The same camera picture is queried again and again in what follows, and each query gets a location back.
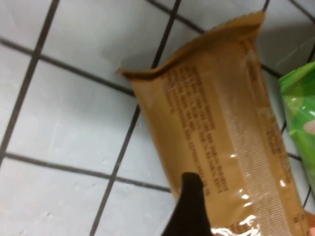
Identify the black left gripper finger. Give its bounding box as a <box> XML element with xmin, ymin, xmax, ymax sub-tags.
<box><xmin>159</xmin><ymin>172</ymin><xmax>214</xmax><ymax>236</ymax></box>

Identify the plain brown biscuit packet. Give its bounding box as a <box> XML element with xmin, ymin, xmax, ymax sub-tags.
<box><xmin>116</xmin><ymin>11</ymin><xmax>311</xmax><ymax>236</ymax></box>

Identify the orange foam block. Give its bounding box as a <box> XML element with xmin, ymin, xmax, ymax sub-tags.
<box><xmin>304</xmin><ymin>211</ymin><xmax>315</xmax><ymax>236</ymax></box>

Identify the green Lay's chip bag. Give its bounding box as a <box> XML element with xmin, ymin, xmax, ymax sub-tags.
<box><xmin>278</xmin><ymin>61</ymin><xmax>315</xmax><ymax>189</ymax></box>

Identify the white grid tablecloth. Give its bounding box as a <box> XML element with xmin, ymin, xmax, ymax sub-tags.
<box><xmin>0</xmin><ymin>0</ymin><xmax>315</xmax><ymax>236</ymax></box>

